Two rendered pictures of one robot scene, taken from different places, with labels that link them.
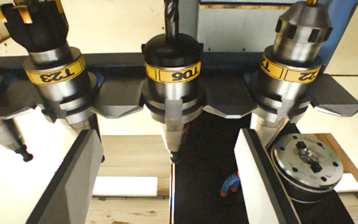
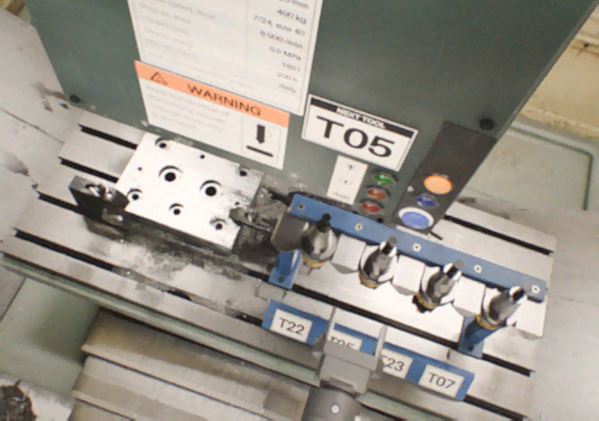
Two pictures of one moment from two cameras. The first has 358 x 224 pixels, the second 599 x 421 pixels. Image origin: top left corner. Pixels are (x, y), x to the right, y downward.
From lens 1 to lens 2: 1.13 m
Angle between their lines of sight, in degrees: 104
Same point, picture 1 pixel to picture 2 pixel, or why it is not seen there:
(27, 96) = (459, 300)
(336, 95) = (284, 238)
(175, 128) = (377, 269)
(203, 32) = not seen: outside the picture
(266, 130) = (321, 246)
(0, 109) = (466, 313)
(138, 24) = not seen: outside the picture
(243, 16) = not seen: outside the picture
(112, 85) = (414, 273)
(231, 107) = (343, 268)
